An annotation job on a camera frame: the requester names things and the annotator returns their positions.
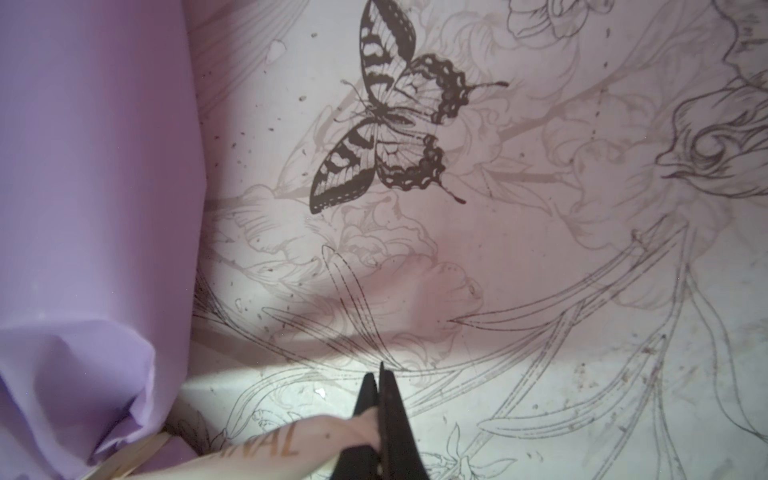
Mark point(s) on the cream ribbon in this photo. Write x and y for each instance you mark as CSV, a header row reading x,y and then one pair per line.
x,y
293,451

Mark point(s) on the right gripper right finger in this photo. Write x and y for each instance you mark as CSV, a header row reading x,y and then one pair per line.
x,y
399,458

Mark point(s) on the purple pink wrapping paper sheet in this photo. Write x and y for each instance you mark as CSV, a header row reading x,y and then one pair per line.
x,y
102,189

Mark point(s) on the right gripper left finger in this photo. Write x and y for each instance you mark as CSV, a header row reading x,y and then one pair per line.
x,y
360,460

